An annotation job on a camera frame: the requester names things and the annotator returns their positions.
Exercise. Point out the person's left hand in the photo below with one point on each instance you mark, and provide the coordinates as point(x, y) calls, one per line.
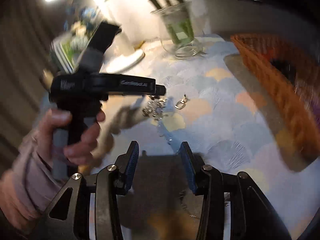
point(78, 153)

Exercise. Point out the square silver earring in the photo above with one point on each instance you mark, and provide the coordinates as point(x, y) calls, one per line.
point(181, 103)

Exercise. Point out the white desk lamp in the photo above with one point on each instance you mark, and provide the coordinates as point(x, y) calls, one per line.
point(122, 55)

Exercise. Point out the patterned fan-print table mat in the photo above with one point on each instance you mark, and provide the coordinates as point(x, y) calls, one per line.
point(229, 119)

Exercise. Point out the glass vase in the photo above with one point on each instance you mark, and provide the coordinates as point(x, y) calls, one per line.
point(176, 31)

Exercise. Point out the brown wicker basket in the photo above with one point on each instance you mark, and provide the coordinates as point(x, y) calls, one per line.
point(291, 77)

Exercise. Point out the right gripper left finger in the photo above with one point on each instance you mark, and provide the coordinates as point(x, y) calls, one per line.
point(126, 165)

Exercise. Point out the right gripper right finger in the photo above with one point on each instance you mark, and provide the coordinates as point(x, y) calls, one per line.
point(193, 164)

